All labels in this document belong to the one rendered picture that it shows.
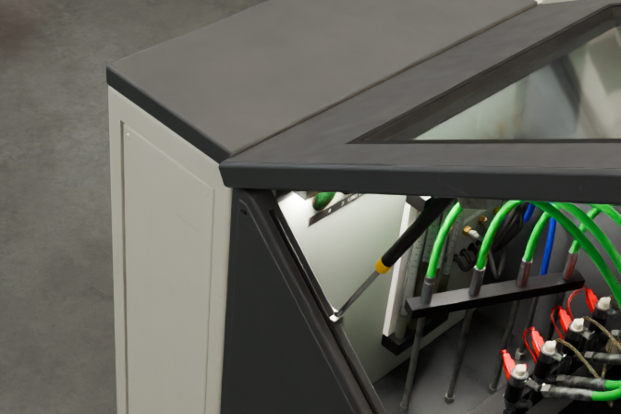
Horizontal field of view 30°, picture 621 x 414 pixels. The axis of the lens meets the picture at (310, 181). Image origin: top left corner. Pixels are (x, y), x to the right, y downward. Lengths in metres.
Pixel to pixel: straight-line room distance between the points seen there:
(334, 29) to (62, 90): 2.64
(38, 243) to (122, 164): 1.92
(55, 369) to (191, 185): 1.72
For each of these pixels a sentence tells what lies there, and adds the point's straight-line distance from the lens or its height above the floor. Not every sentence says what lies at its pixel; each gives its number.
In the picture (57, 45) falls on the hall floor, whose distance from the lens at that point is 4.66.
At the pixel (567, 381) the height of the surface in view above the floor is 1.06.
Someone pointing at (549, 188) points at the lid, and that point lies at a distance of 1.17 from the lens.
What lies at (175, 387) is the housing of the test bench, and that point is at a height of 0.95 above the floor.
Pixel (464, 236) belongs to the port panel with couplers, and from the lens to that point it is 2.13.
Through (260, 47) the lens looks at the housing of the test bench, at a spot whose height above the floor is 1.50.
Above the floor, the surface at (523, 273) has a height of 1.13.
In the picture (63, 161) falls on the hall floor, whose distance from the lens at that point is 4.04.
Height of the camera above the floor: 2.43
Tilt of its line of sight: 38 degrees down
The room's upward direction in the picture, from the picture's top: 6 degrees clockwise
